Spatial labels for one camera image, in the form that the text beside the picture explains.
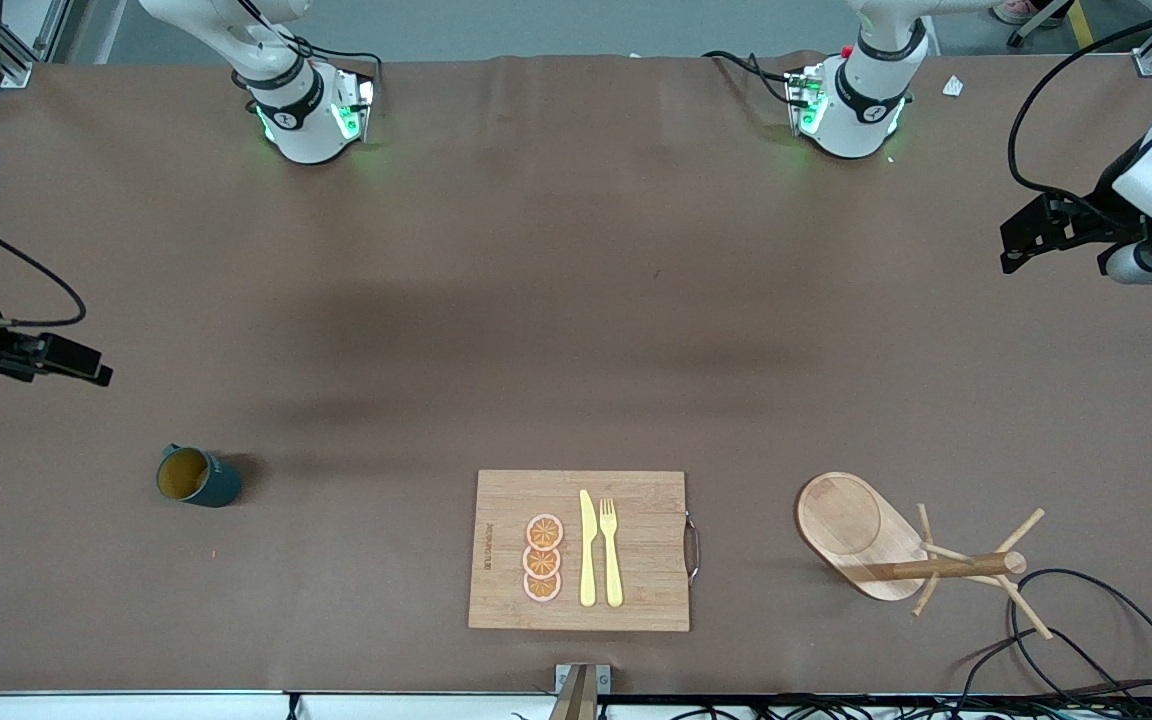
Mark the white paper scrap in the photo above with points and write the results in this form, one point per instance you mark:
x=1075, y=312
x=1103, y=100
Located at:
x=953, y=87

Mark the teal ribbed cup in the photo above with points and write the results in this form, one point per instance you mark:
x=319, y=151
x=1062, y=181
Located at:
x=216, y=485

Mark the orange slice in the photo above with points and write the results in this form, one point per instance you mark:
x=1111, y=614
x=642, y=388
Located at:
x=544, y=532

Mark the white table edge rail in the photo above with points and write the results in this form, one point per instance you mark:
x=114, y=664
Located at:
x=136, y=708

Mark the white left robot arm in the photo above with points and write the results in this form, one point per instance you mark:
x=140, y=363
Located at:
x=866, y=110

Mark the wooden cutting board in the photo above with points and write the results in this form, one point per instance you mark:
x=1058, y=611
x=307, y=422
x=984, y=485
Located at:
x=636, y=600

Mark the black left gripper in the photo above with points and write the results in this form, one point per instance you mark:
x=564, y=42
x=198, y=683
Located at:
x=1096, y=221

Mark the wooden metal bracket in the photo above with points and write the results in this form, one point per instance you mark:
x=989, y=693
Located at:
x=581, y=695

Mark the yellow plastic fork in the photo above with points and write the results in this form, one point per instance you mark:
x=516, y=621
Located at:
x=613, y=570

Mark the brown table cover mat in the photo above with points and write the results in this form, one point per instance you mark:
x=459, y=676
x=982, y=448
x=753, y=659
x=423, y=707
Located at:
x=536, y=350

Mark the yellow plastic knife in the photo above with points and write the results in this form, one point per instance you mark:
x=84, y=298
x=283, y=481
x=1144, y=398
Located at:
x=588, y=560

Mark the wooden mug tree stand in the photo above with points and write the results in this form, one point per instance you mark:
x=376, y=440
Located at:
x=846, y=520

